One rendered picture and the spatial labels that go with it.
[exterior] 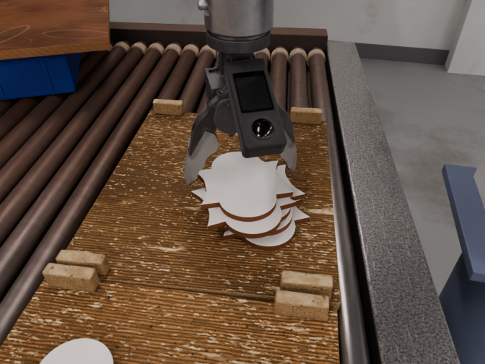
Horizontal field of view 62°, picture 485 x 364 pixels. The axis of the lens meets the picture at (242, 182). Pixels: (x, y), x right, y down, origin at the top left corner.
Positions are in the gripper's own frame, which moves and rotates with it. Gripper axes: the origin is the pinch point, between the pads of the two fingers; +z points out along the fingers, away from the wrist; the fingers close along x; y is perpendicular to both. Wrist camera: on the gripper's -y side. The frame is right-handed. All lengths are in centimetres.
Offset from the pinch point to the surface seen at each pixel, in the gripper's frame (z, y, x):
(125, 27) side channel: 3, 79, 18
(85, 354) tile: 3.6, -19.2, 20.0
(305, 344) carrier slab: 4.6, -22.1, -2.1
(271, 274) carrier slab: 4.6, -12.7, -0.9
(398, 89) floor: 98, 201, -160
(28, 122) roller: 6, 35, 36
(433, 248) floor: 98, 56, -97
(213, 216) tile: 0.7, -5.2, 4.9
